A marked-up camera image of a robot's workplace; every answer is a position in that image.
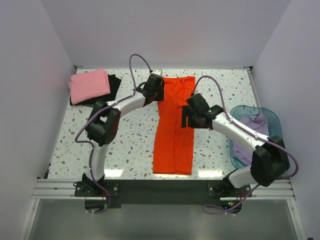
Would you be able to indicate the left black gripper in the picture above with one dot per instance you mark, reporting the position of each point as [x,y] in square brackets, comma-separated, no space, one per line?
[160,97]

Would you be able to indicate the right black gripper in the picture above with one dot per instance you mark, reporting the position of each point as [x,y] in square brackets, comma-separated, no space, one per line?
[186,112]

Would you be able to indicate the orange t shirt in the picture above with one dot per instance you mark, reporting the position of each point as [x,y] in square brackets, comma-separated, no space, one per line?
[173,144]

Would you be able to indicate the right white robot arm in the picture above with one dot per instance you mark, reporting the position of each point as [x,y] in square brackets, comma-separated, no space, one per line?
[269,156]

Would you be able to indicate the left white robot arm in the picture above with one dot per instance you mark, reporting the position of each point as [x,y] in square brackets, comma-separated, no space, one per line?
[103,123]

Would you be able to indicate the folded black t shirt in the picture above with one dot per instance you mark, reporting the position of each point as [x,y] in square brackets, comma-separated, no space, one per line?
[114,84]

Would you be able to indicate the folded pink t shirt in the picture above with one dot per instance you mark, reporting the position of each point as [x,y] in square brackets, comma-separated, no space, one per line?
[88,85]

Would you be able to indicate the teal plastic basket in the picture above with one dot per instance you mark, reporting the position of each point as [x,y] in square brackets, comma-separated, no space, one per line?
[259,119]

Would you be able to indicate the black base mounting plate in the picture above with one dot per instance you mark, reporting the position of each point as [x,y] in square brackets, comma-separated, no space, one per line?
[114,193]

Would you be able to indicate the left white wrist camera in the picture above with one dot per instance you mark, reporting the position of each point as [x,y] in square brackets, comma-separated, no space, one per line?
[157,72]

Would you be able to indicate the aluminium frame rail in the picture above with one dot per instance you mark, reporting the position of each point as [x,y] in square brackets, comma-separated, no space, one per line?
[64,189]

